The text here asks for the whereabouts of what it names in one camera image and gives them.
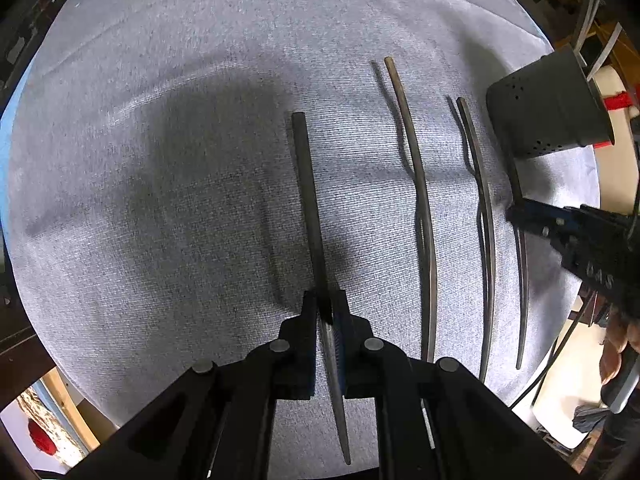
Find dark chopstick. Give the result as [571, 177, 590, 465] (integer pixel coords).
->
[456, 96, 497, 382]
[291, 112, 352, 465]
[506, 154, 528, 370]
[573, 0, 601, 54]
[587, 22, 623, 81]
[383, 55, 437, 363]

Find person right hand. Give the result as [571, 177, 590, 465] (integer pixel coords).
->
[599, 307, 640, 386]

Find grey perforated utensil holder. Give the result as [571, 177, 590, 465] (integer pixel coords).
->
[486, 46, 615, 159]

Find red plastic chair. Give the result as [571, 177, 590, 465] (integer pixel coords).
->
[593, 91, 639, 150]

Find grey table cloth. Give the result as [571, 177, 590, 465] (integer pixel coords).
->
[1, 0, 580, 425]

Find blue under cloth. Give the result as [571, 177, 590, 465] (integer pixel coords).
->
[0, 65, 32, 171]

